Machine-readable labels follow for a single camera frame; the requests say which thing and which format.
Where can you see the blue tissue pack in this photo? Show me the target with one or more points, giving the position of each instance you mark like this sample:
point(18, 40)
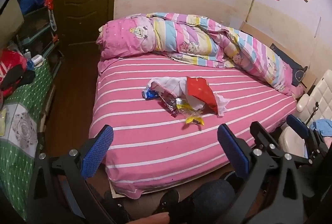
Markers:
point(149, 94)

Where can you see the red dark snack wrapper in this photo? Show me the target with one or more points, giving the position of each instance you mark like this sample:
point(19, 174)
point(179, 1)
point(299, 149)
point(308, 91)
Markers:
point(169, 101)

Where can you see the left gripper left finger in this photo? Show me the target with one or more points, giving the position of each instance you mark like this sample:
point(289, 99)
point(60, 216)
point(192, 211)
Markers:
point(59, 192)

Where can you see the blue cloth on chair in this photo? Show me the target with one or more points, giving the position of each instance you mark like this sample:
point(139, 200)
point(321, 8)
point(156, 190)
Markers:
point(323, 127)

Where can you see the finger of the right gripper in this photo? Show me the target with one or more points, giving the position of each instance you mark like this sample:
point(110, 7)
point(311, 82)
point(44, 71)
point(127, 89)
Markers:
point(310, 137)
point(264, 140)

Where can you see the colourful striped cartoon quilt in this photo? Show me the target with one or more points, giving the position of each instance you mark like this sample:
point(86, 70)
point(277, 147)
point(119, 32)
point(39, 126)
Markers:
point(196, 40)

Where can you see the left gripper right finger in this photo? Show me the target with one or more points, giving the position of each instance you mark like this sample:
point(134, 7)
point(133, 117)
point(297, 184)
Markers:
point(271, 191)

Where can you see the red paper packet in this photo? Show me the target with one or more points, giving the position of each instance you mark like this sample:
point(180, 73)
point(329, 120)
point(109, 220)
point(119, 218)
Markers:
point(196, 86)

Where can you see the white pink-edged cloth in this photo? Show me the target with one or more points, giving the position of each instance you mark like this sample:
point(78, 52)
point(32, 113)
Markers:
point(175, 86)

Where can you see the cluttered clothes shelf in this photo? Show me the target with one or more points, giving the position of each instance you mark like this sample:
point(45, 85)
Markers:
point(30, 27)

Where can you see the pink striped bed mattress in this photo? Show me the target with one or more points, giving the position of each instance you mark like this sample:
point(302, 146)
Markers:
point(153, 150)

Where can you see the cream leather office chair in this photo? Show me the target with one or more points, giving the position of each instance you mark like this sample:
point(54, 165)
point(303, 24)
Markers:
point(310, 107)

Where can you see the dark blue pillow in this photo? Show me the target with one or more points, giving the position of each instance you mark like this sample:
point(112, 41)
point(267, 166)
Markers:
point(298, 70)

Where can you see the black shoe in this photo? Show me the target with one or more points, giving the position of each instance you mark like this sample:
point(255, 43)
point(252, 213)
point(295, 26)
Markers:
point(167, 201)

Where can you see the yellow snack wrapper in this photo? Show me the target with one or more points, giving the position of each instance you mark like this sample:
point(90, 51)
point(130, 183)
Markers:
point(192, 116)

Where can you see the white tissue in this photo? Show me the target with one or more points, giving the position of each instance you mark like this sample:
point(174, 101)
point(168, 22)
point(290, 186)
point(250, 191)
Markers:
point(220, 104)

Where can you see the red bag on table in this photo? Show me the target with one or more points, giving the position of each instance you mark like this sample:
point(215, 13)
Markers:
point(15, 72)

